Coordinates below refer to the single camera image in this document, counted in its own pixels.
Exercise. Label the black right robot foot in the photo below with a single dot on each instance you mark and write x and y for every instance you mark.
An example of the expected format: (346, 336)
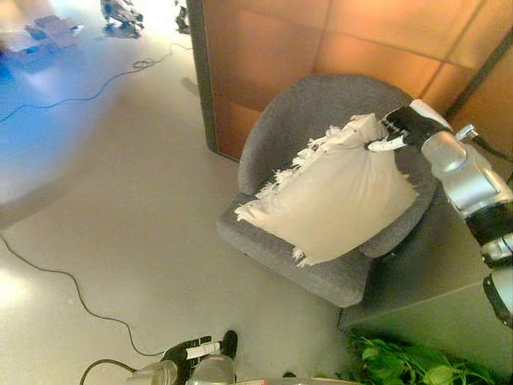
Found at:
(289, 375)

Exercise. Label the black left robot foot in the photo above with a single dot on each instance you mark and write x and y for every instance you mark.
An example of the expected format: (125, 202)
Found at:
(230, 345)

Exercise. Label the white fringed pillow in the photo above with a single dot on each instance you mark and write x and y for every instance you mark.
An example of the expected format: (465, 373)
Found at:
(336, 200)

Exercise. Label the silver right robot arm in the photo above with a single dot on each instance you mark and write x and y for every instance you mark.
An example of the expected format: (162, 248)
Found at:
(465, 176)

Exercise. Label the green leafy potted plant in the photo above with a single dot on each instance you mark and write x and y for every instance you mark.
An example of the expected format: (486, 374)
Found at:
(405, 363)

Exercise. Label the dark robot-like floor object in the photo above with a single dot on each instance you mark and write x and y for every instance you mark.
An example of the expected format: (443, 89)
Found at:
(120, 16)

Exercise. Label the orange dark-framed partition panel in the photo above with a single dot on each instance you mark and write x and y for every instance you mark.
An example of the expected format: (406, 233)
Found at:
(272, 52)

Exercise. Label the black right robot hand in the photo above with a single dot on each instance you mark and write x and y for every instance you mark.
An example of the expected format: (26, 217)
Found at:
(417, 124)

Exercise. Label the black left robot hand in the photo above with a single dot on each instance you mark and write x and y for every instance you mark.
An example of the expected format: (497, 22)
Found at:
(178, 355)

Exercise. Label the small dark floor object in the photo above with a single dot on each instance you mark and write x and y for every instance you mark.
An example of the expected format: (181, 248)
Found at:
(182, 18)

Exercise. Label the black robot foot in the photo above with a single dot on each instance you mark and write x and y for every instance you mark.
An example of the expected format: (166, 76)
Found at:
(289, 375)
(230, 345)

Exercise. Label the flattened cardboard boxes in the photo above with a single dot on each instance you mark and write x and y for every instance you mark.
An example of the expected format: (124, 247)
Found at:
(48, 34)

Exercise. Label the grey fabric armchair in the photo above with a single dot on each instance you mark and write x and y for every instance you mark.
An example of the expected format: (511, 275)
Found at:
(280, 116)

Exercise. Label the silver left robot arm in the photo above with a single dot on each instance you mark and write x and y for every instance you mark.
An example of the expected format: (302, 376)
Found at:
(154, 373)

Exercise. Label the grey cabinet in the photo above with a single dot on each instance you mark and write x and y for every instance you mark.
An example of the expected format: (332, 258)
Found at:
(433, 288)

